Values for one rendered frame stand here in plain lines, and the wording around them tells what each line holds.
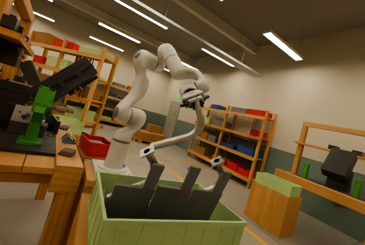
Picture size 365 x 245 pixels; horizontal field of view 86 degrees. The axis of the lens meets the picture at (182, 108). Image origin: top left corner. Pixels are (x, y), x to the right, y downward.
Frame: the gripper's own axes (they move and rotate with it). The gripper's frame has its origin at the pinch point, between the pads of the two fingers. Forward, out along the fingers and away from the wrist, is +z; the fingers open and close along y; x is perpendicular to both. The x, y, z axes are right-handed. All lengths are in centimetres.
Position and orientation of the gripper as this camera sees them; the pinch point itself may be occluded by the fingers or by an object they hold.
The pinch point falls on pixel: (196, 104)
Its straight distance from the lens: 79.1
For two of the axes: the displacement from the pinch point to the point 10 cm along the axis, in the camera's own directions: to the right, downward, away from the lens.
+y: 9.5, -3.2, 0.2
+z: 1.1, 2.6, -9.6
